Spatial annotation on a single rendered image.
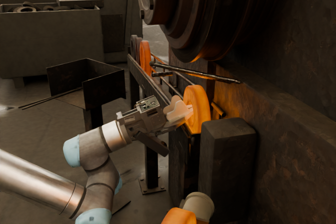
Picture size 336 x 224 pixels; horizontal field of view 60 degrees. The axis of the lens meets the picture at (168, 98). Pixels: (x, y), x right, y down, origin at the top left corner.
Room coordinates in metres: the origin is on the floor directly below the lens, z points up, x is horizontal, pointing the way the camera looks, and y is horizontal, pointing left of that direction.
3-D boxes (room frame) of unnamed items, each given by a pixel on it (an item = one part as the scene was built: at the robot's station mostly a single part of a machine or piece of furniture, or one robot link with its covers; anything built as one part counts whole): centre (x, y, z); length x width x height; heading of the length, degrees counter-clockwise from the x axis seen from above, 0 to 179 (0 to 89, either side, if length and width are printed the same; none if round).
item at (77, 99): (1.17, 0.35, 0.36); 0.26 x 0.20 x 0.72; 49
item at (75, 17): (3.25, 1.29, 0.39); 1.03 x 0.83 x 0.79; 108
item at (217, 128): (0.53, -0.13, 0.68); 0.11 x 0.08 x 0.24; 104
